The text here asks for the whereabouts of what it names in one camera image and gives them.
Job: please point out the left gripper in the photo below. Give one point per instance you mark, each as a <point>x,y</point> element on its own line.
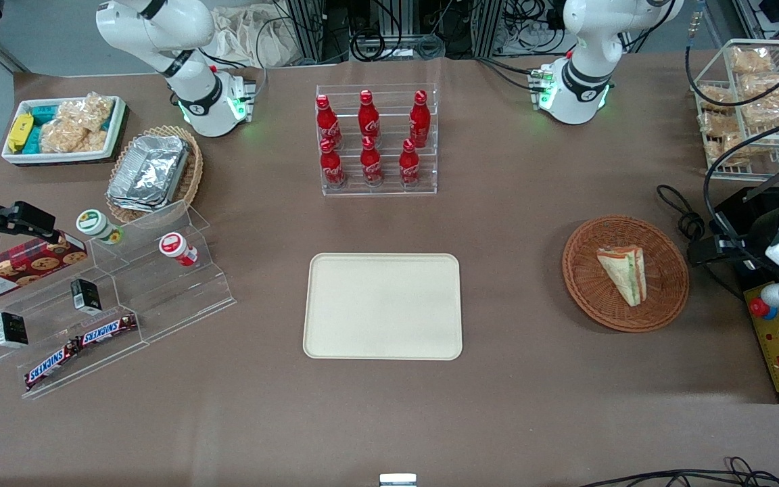
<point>752,235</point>

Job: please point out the triangular sandwich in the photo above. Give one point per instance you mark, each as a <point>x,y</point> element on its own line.
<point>626,274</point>

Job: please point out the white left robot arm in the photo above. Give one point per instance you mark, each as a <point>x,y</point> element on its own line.
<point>585,67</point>

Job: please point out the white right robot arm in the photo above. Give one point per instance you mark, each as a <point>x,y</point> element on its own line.
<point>186,40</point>

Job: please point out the round brown wicker basket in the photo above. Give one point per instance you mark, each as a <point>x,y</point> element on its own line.
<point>585,284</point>

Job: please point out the oval tan wicker basket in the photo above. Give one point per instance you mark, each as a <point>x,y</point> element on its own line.
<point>190,179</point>

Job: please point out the beige rectangular tray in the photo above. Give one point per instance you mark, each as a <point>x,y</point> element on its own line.
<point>383,308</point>

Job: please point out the black appliance with steel pans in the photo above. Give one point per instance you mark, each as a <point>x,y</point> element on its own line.
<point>758,220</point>

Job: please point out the red tartan cookie box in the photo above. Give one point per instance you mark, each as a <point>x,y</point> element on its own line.
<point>17,270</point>

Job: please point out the green lid white cup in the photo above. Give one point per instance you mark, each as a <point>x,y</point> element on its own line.
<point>95,224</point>

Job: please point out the yellow snack packet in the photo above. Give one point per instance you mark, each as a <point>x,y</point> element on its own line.
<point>19,132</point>

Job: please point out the teal snack packet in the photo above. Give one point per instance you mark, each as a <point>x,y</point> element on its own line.
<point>33,140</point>
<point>43,113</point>

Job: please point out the red emergency stop button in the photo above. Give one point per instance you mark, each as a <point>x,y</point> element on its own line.
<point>760,309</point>

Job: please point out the clear bag of crackers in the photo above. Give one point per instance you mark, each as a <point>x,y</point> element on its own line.
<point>768,101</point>
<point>727,150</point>
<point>715,97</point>
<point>717,125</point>
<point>751,59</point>

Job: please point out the small black box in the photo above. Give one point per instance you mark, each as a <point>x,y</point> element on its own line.
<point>11,329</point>
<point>85,296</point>

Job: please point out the bag of rice crackers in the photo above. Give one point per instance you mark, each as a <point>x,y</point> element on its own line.
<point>75,128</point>

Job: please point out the aluminium foil container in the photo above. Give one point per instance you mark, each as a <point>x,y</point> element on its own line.
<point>149,172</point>

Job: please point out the brown Snickers bar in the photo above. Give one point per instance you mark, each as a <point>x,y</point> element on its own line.
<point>51,365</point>
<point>107,330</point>

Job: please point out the white rectangular bin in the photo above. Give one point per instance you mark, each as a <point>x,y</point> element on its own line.
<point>119,122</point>

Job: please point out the clear acrylic stepped shelf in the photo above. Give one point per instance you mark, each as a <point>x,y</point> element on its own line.
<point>153,297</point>

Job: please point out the red lid white cup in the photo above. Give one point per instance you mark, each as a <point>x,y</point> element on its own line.
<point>176,247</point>

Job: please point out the crumpled white cloth bag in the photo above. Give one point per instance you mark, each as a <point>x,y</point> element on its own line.
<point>254,37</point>

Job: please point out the red cola bottle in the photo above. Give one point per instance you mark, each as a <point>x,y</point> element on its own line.
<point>371,166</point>
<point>368,118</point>
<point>328,125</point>
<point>332,169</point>
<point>420,122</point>
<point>409,168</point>

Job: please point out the clear acrylic bottle rack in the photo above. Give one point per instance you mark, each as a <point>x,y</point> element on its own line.
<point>389,191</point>

